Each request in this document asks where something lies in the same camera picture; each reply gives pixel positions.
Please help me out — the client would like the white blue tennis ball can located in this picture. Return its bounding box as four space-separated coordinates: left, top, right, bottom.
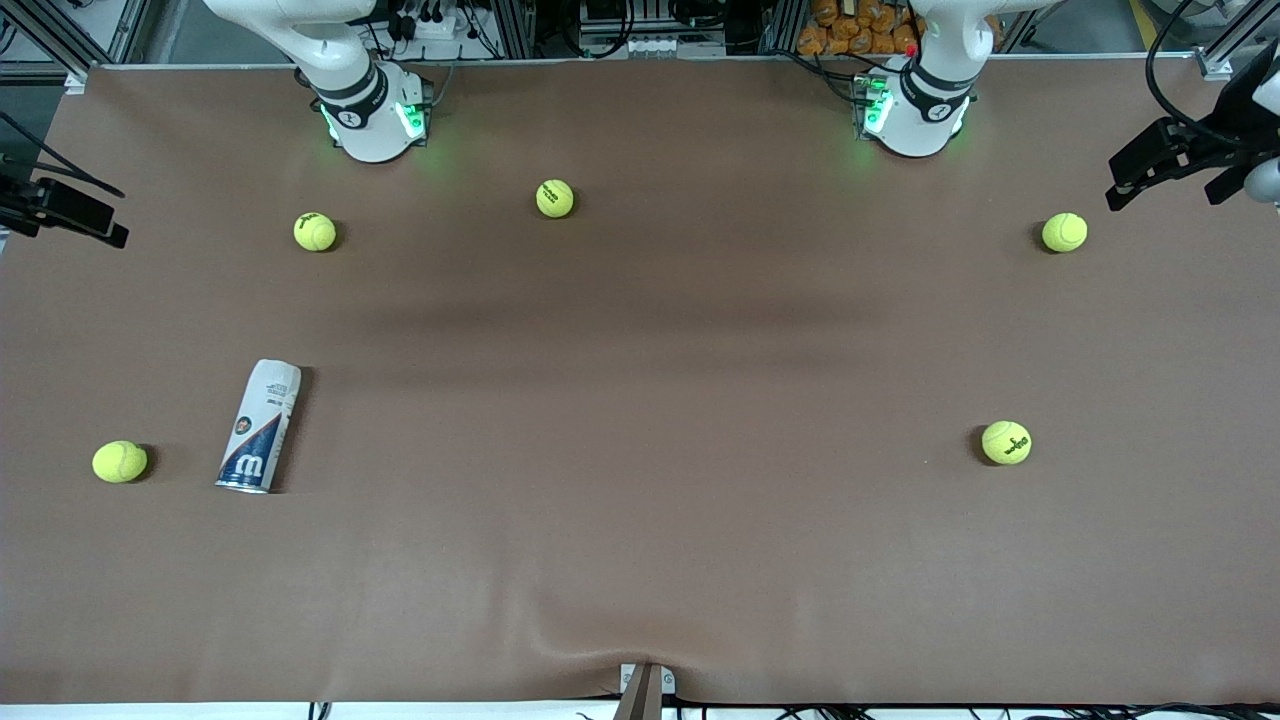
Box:
215 358 303 495

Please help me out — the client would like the yellow Wilson 3 tennis ball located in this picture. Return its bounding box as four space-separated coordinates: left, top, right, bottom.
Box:
981 420 1033 466

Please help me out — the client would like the pile of orange round items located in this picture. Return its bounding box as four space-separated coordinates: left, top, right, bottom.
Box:
796 0 923 58

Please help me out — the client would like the white power strip with plugs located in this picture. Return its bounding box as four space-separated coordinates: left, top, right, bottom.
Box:
385 0 476 63

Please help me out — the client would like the long white socket strip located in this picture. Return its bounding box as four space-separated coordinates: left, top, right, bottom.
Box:
578 33 728 60

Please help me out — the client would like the brown table cloth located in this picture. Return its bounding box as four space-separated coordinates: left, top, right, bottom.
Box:
0 58 1280 707

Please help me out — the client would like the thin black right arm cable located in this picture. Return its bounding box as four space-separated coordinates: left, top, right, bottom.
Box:
0 108 127 198

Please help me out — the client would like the aluminium frame post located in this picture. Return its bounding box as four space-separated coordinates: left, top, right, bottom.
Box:
1193 0 1280 83
0 0 91 96
490 0 538 59
760 0 807 56

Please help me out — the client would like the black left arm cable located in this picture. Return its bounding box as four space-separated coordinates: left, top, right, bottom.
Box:
1143 0 1216 136

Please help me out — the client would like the metal table clamp bracket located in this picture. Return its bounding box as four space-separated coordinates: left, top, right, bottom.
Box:
612 662 677 720

